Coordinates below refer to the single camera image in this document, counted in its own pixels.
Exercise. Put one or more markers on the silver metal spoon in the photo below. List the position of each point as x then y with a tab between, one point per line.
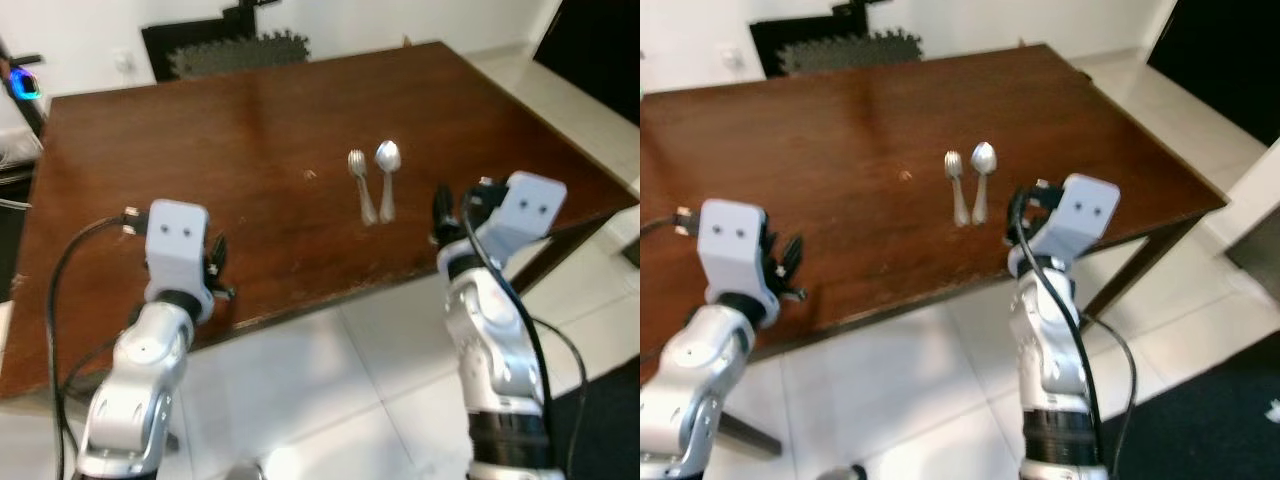
388	157
984	158

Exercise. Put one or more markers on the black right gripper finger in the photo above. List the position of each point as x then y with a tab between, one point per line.
1017	215
444	215

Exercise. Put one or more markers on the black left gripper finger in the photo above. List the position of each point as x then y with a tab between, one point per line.
788	252
217	250

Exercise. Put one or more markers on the black stand with crossbar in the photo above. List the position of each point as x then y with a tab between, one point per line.
852	8
30	105
248	10

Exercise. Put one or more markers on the black dark panel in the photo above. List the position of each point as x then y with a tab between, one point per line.
595	50
1220	60

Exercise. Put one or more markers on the black mesh office chair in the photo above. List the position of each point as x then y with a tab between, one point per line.
840	50
230	52

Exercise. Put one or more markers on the silver metal fork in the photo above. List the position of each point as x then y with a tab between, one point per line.
958	190
362	190

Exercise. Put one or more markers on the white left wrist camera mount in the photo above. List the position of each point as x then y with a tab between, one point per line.
178	245
735	245

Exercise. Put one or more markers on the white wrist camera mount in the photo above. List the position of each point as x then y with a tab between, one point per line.
735	245
178	245
528	212
1085	215

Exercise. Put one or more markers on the small device with blue light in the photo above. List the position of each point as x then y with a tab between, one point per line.
26	84

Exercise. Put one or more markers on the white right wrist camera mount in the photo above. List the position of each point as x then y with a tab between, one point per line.
1085	215
528	212

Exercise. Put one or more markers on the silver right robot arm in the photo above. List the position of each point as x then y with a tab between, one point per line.
1050	350
495	350

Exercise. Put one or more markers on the dark brown wooden table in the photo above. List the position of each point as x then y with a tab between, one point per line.
850	130
250	140

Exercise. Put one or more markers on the dark blue rug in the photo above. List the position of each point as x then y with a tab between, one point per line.
610	430
1200	420

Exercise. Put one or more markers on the white wall socket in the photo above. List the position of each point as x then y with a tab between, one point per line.
124	61
732	59

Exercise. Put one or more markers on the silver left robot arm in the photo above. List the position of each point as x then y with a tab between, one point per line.
140	380
690	380

